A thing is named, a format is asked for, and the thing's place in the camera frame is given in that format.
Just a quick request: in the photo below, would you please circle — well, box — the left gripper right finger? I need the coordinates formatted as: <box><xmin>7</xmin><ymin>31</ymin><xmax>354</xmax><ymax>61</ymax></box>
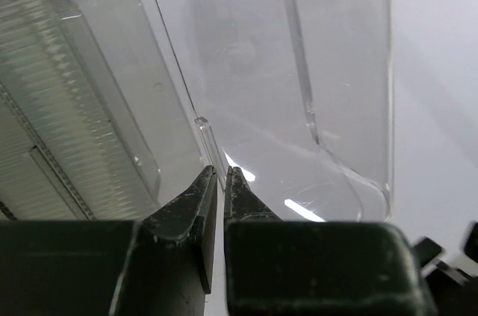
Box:
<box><xmin>223</xmin><ymin>165</ymin><xmax>285</xmax><ymax>316</ymax></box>

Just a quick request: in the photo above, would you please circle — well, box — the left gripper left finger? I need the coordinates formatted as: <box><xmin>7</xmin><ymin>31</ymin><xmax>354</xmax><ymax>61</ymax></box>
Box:
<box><xmin>108</xmin><ymin>165</ymin><xmax>217</xmax><ymax>315</ymax></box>

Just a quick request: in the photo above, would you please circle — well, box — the clear acrylic organizer with lid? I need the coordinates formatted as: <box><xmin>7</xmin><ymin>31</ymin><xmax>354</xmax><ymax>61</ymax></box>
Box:
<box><xmin>1</xmin><ymin>0</ymin><xmax>393</xmax><ymax>221</ymax></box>

